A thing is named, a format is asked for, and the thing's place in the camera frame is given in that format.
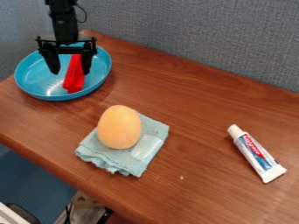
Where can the orange egg-shaped sponge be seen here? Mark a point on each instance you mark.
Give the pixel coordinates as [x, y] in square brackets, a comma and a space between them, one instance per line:
[119, 127]

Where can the light blue folded cloth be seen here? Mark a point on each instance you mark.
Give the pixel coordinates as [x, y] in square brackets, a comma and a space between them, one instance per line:
[128, 161]

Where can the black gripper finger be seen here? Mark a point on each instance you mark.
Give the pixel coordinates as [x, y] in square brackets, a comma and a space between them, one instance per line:
[86, 62]
[52, 61]

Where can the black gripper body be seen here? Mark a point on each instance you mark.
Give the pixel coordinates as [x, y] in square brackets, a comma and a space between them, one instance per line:
[66, 40]

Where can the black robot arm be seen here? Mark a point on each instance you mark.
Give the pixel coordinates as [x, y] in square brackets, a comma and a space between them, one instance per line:
[63, 6]

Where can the grey table leg base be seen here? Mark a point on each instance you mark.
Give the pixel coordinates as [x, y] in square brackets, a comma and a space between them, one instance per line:
[83, 211]

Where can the red rectangular block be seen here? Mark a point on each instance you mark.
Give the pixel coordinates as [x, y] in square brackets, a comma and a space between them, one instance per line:
[74, 79]

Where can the blue plate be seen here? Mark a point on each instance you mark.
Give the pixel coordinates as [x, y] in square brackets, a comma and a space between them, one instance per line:
[35, 79]

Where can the white toothpaste tube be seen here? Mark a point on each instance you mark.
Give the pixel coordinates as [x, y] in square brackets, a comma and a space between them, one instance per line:
[264, 164]

